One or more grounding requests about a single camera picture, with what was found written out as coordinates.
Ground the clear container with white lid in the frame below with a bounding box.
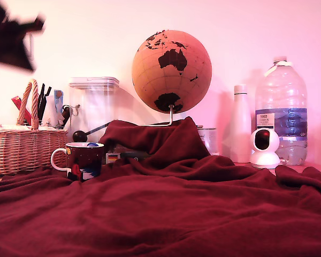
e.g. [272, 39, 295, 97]
[68, 77, 120, 144]

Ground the dark printed mug white inside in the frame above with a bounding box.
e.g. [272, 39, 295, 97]
[50, 142, 105, 183]

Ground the small white round camera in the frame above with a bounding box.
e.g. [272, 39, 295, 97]
[249, 128, 281, 169]

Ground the dark red fleece blanket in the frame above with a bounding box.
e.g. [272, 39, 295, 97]
[0, 116, 321, 257]

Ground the dark box with flag print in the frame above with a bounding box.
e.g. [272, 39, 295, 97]
[105, 151, 151, 164]

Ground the large clear water bottle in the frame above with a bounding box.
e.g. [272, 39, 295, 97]
[255, 56, 308, 166]

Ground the cork globe on metal stand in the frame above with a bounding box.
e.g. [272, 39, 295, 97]
[131, 29, 212, 126]

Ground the wicker basket with handle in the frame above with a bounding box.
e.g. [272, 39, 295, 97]
[0, 79, 69, 176]

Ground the black coffee scoop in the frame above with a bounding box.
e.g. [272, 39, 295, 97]
[72, 122, 112, 143]

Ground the blue and white utensil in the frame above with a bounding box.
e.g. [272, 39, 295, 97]
[53, 89, 64, 126]

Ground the grey cardboard box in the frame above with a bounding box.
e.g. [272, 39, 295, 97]
[113, 144, 149, 153]

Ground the white flask bottle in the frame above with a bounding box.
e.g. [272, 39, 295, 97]
[230, 85, 253, 163]

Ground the wire utensil rack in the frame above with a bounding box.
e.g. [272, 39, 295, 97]
[38, 119, 68, 130]

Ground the black kitchen utensil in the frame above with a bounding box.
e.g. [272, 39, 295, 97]
[42, 86, 52, 121]
[37, 83, 45, 121]

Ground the brown handled utensil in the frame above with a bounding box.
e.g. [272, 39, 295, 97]
[61, 104, 72, 126]

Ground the red flat box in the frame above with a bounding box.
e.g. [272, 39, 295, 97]
[11, 95, 32, 126]

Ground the white metal tin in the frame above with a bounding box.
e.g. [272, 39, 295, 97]
[197, 126, 220, 156]

